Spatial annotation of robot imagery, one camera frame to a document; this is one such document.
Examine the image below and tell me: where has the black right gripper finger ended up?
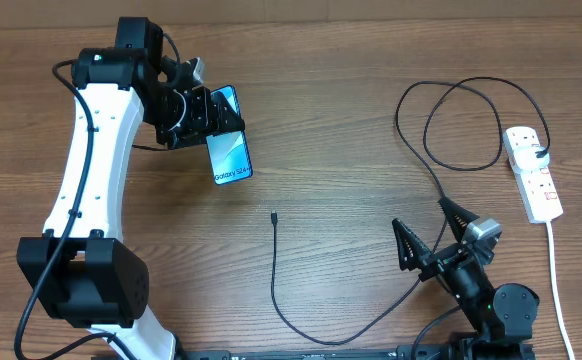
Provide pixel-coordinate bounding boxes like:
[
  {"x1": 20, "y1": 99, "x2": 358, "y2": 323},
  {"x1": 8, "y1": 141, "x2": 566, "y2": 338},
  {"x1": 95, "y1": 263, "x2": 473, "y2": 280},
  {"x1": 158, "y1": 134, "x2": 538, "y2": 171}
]
[
  {"x1": 392, "y1": 218, "x2": 432, "y2": 271},
  {"x1": 438, "y1": 197, "x2": 479, "y2": 241}
]

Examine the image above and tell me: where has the blue Galaxy smartphone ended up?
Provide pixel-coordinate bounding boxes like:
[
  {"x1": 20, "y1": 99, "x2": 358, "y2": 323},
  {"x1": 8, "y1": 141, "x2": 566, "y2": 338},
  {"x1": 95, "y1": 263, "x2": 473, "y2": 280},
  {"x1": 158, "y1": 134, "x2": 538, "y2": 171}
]
[{"x1": 206, "y1": 85, "x2": 253, "y2": 185}]

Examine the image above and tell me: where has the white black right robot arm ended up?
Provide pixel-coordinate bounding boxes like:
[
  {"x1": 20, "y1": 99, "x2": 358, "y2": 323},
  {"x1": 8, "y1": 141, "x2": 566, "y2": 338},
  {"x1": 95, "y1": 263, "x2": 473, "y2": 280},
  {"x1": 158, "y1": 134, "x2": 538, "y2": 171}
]
[{"x1": 392, "y1": 197, "x2": 540, "y2": 360}]

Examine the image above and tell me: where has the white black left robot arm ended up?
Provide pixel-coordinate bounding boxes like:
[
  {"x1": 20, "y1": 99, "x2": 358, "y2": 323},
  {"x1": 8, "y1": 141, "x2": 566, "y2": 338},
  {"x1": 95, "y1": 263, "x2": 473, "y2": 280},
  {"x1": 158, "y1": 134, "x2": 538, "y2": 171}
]
[{"x1": 16, "y1": 17, "x2": 253, "y2": 359}]

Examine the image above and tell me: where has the white charger plug adapter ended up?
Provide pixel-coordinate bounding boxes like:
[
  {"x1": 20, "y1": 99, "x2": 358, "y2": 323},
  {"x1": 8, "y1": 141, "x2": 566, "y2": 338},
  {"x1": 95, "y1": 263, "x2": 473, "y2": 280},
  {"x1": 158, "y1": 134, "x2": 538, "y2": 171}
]
[{"x1": 510, "y1": 146, "x2": 550, "y2": 174}]

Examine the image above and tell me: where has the white power strip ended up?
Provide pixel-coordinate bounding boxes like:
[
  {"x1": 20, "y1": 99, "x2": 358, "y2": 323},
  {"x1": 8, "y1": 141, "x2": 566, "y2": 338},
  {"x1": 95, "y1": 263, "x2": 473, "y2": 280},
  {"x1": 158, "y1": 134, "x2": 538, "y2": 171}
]
[{"x1": 503, "y1": 126, "x2": 563, "y2": 224}]

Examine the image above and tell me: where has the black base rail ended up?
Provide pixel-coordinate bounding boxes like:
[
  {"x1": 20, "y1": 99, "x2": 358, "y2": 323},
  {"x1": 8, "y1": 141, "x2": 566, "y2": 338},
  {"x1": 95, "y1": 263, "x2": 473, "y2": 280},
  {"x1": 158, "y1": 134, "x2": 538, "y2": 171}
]
[{"x1": 90, "y1": 342, "x2": 537, "y2": 360}]

